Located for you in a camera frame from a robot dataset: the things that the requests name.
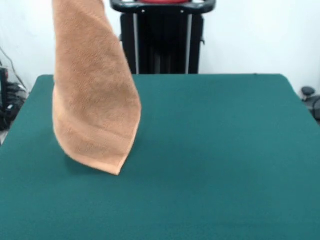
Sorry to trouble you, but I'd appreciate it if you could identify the tan terry towel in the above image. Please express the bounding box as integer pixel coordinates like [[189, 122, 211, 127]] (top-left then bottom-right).
[[51, 0, 143, 176]]

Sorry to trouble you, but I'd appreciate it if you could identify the dark green table cloth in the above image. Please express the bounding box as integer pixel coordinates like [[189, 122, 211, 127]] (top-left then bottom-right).
[[0, 73, 320, 240]]

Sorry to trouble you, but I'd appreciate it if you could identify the grey swivel chair base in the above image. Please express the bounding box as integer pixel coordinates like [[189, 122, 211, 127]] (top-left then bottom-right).
[[301, 86, 320, 123]]

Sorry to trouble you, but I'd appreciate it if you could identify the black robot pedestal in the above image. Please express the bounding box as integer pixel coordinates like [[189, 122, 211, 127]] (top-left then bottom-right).
[[109, 0, 217, 75]]

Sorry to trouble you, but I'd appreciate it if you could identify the heap of black cables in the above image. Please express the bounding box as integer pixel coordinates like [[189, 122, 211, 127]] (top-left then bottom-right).
[[0, 82, 28, 131]]

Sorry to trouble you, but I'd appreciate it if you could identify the black upright post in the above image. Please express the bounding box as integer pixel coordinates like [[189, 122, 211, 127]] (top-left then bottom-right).
[[0, 66, 9, 111]]

